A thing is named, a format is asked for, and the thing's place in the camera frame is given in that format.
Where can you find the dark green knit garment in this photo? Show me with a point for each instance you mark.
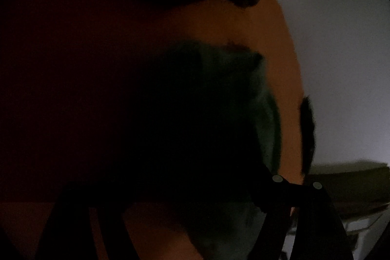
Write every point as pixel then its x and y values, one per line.
pixel 178 137

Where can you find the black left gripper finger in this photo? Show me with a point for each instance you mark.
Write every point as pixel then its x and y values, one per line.
pixel 319 233

